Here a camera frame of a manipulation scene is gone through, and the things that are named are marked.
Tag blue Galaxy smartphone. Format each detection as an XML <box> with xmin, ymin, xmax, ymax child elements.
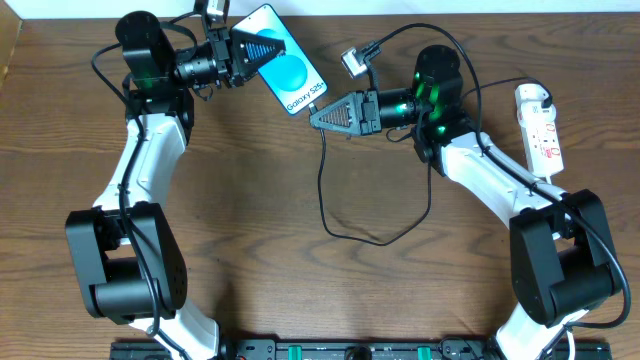
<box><xmin>234</xmin><ymin>4</ymin><xmax>328</xmax><ymax>115</ymax></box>

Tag white power strip orange switches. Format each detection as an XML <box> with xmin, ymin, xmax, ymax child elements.
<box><xmin>516</xmin><ymin>102</ymin><xmax>564</xmax><ymax>182</ymax></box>

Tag black USB charging cable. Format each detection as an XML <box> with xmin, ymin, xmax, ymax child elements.
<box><xmin>307</xmin><ymin>75</ymin><xmax>554</xmax><ymax>248</ymax></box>

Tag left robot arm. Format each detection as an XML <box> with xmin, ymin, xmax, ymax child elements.
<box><xmin>65</xmin><ymin>11</ymin><xmax>286</xmax><ymax>359</ymax></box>

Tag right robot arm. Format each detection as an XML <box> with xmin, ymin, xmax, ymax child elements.
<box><xmin>310</xmin><ymin>45</ymin><xmax>631</xmax><ymax>359</ymax></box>

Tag white USB charger plug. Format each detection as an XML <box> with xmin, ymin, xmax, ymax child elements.
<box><xmin>515</xmin><ymin>83</ymin><xmax>553</xmax><ymax>110</ymax></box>

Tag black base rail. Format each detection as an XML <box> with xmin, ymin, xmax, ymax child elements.
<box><xmin>108</xmin><ymin>338</ymin><xmax>613</xmax><ymax>360</ymax></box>

